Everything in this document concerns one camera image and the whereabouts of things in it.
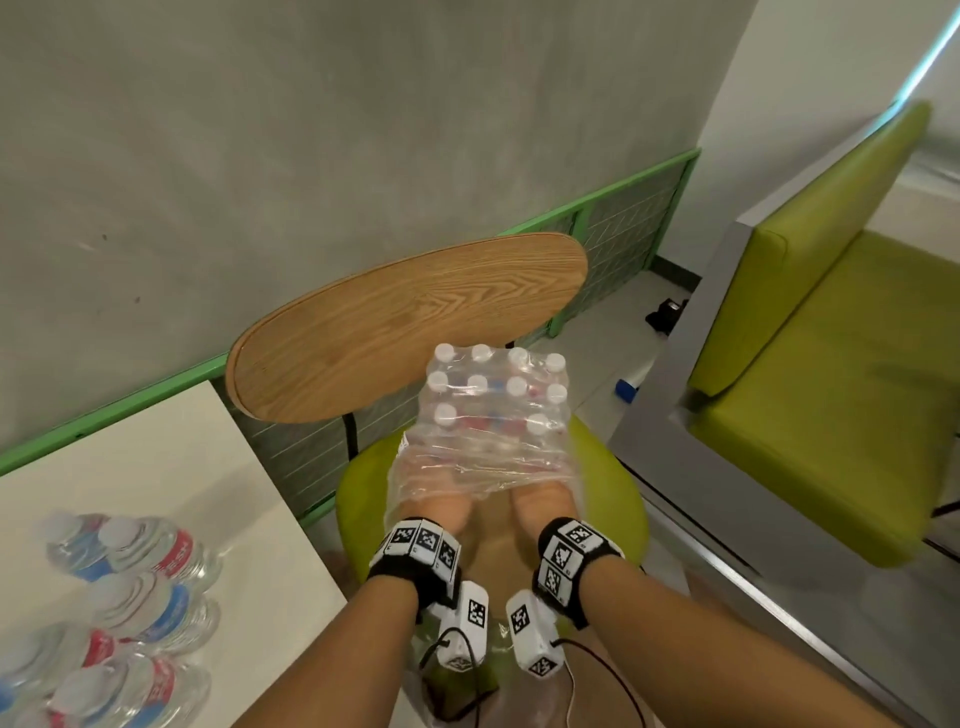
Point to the person's right hand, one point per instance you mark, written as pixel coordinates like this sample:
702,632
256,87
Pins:
547,506

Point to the person's left hand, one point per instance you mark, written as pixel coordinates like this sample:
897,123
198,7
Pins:
446,508

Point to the group of water bottles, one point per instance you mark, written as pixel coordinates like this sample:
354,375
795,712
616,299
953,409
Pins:
150,607

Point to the person's left forearm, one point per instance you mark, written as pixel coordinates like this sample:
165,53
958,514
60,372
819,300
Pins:
337,660

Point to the person's right forearm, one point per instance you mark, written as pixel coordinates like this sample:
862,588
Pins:
675,645

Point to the black marker-tag wristband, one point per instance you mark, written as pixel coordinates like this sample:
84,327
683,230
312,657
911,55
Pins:
412,544
570,555

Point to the brown cardboard sheet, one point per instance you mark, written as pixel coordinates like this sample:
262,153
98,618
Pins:
499,540

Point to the blue floor object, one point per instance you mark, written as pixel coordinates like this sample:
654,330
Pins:
625,388

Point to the wooden-backed green seat chair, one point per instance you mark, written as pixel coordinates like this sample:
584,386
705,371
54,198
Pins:
412,315

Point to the black floor object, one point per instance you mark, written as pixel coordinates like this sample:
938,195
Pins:
667,315

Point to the white table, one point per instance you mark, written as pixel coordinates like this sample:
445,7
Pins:
187,465

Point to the green upholstered sofa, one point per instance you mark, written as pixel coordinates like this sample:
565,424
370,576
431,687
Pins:
825,375

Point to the green metal mesh fence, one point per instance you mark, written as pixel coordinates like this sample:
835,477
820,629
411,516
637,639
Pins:
112,414

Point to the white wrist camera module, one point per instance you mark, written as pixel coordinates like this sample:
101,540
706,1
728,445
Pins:
532,630
465,622

